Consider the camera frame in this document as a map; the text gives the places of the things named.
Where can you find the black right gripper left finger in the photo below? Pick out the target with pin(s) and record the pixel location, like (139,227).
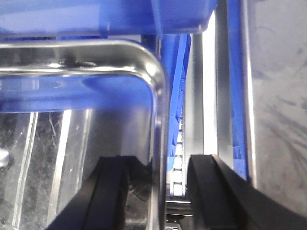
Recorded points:
(100,202)

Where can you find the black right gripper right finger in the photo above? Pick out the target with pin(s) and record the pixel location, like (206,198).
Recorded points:
(222,200)

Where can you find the silver metal tray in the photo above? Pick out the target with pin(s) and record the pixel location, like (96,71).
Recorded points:
(64,105)

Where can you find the left white roller track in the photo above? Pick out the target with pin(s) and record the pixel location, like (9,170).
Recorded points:
(177,174)

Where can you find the lower blue bin left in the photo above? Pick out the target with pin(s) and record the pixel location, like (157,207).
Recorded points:
(175,51)

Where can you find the large blue bin left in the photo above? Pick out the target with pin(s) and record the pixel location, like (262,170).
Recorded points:
(43,18)

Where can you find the steel lane divider rail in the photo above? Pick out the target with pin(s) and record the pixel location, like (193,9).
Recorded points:
(261,53)

